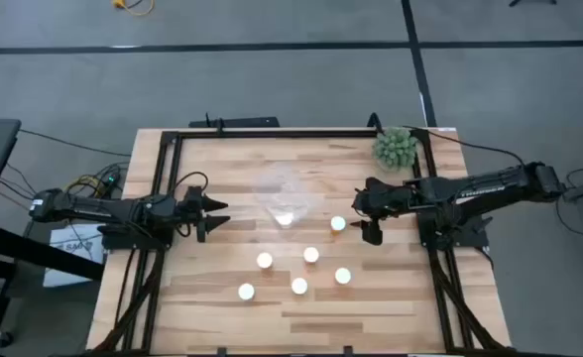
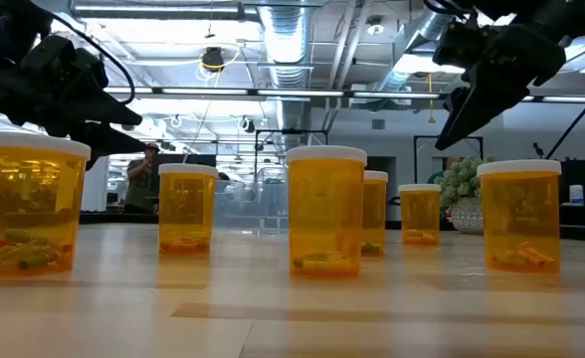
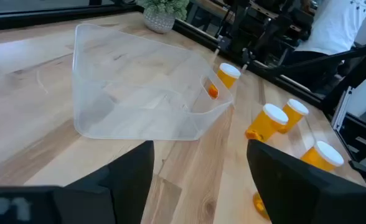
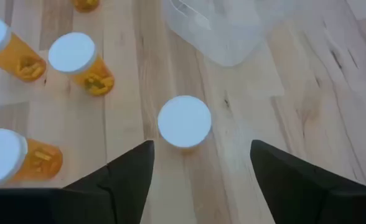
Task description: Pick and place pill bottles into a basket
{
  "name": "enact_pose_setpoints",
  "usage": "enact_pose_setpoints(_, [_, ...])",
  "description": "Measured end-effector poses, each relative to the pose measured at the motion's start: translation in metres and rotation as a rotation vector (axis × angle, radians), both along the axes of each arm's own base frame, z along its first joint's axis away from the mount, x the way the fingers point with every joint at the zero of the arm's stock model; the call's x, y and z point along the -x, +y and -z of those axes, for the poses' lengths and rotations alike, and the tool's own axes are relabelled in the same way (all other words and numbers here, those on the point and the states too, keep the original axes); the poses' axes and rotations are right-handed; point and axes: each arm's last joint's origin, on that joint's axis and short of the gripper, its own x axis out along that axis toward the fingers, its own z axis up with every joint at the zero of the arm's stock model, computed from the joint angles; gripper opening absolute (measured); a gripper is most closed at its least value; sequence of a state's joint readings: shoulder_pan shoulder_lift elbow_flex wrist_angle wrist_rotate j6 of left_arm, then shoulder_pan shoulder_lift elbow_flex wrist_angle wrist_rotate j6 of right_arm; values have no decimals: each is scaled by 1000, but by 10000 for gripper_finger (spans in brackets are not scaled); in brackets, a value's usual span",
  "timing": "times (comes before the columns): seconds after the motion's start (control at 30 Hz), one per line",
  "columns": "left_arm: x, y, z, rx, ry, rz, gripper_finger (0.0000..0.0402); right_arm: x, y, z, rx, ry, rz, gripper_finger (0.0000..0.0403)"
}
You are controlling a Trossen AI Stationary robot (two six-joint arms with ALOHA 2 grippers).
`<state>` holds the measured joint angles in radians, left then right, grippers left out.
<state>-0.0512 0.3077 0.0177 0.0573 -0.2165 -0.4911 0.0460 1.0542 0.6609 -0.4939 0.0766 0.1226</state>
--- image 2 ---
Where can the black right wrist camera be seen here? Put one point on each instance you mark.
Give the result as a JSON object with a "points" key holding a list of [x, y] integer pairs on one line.
{"points": [[464, 47]]}

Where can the thin black diagonal rod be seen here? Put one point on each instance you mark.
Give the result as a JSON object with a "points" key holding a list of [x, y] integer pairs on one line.
{"points": [[578, 117]]}

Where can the green succulent in white pot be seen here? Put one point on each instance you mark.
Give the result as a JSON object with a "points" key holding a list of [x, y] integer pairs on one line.
{"points": [[464, 189]]}

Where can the silver ceiling duct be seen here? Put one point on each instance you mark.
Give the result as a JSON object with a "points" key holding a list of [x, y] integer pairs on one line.
{"points": [[285, 40], [397, 79]]}

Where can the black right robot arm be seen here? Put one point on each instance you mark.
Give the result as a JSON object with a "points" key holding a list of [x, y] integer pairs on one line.
{"points": [[546, 12]]}

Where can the long ceiling light bar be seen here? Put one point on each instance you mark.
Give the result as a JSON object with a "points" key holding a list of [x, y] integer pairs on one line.
{"points": [[198, 91]]}

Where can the person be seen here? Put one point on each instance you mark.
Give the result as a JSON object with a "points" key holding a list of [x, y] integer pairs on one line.
{"points": [[451, 164], [138, 184]]}

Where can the white pillar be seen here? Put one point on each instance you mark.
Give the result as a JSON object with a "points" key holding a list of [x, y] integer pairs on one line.
{"points": [[96, 189]]}

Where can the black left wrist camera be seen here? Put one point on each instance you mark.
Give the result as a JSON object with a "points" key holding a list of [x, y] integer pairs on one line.
{"points": [[58, 54]]}

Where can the orange pill bottle white cap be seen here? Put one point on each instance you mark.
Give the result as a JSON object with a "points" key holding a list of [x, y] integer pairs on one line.
{"points": [[376, 214], [419, 214], [188, 209], [29, 209], [325, 214], [519, 219]]}

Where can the clear plastic basket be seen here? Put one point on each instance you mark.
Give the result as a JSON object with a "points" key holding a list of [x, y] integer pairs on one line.
{"points": [[253, 209]]}

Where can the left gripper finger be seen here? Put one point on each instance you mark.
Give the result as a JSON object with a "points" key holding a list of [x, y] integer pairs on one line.
{"points": [[103, 112], [108, 141]]}

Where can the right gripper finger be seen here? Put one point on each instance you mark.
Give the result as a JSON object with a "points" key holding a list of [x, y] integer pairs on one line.
{"points": [[464, 93], [481, 112]]}

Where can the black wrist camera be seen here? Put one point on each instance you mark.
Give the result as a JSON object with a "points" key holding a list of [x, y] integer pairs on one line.
{"points": [[464, 47], [58, 54]]}

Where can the black monitor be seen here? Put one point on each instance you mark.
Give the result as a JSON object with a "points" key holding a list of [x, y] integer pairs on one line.
{"points": [[183, 158]]}

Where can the small white container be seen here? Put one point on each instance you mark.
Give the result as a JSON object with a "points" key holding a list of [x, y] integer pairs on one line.
{"points": [[576, 195]]}

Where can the black ceiling-hung device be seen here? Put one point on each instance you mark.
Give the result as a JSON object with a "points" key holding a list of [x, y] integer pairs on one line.
{"points": [[213, 58]]}

